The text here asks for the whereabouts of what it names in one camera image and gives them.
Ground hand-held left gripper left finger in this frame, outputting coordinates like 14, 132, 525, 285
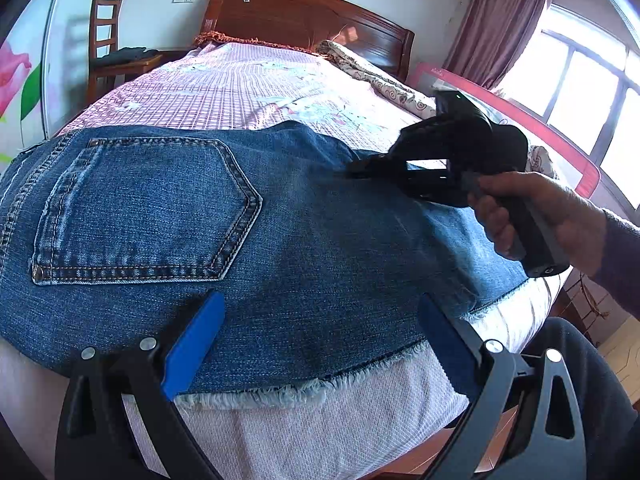
55, 290, 236, 480

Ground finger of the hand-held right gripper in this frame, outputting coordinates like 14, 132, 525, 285
350, 169, 432, 202
346, 154, 411, 175

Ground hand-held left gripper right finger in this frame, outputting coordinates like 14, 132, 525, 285
417, 292, 588, 480

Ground blue denim pants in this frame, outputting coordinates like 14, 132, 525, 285
0, 121, 531, 396

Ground person's right forearm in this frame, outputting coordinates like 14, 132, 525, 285
585, 207, 640, 323

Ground person's right hand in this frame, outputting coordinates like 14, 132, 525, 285
472, 170, 608, 276

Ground floral swirl quilt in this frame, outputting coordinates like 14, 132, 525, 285
317, 40, 558, 178

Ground mauve curtain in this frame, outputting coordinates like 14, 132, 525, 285
442, 0, 558, 91

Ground white mattress cover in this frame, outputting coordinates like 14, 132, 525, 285
0, 267, 576, 480

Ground window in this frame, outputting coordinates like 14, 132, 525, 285
495, 2, 640, 211

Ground person's leg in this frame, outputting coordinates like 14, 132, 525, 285
520, 317, 640, 480

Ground wooden bed headboard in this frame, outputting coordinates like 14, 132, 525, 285
200, 0, 416, 81

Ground pink checked bed sheet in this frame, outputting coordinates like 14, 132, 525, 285
57, 40, 441, 137

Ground orange fringed cloth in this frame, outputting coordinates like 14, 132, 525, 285
194, 31, 321, 57

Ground dark cloth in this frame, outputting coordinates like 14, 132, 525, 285
97, 46, 149, 67

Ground wooden chair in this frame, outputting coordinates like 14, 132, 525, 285
87, 0, 163, 107

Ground flower print wardrobe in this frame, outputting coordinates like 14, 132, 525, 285
0, 0, 136, 176

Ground pink bed rail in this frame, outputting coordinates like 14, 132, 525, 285
410, 62, 601, 211

